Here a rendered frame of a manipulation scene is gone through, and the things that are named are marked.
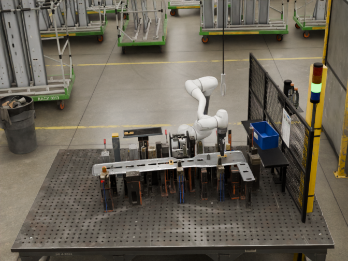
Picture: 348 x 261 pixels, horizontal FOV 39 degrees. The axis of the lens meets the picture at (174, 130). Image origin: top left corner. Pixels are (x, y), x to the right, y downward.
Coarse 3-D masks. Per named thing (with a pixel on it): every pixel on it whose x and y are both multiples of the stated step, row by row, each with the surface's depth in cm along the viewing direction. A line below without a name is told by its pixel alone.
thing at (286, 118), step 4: (284, 112) 428; (284, 116) 429; (288, 116) 418; (284, 120) 430; (288, 120) 419; (284, 124) 431; (288, 124) 420; (284, 128) 433; (288, 128) 421; (284, 132) 434; (288, 132) 422; (284, 136) 435; (288, 136) 423; (284, 140) 436; (288, 140) 424; (288, 144) 425; (288, 148) 425
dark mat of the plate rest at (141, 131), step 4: (148, 128) 469; (152, 128) 469; (156, 128) 469; (160, 128) 468; (124, 132) 465; (136, 132) 464; (140, 132) 463; (144, 132) 463; (148, 132) 463; (152, 132) 462; (156, 132) 462; (160, 132) 462
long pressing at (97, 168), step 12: (204, 156) 450; (216, 156) 449; (228, 156) 448; (240, 156) 447; (96, 168) 439; (120, 168) 437; (132, 168) 436; (144, 168) 436; (156, 168) 435; (168, 168) 435
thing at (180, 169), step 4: (180, 168) 425; (180, 172) 423; (180, 176) 425; (180, 180) 427; (180, 184) 430; (180, 188) 432; (180, 192) 432; (180, 196) 434; (180, 200) 435; (184, 200) 437
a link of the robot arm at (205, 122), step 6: (198, 90) 457; (198, 96) 453; (204, 96) 453; (204, 102) 445; (198, 108) 438; (204, 108) 440; (198, 114) 431; (204, 120) 418; (210, 120) 419; (198, 126) 419; (204, 126) 417; (210, 126) 419; (216, 126) 423
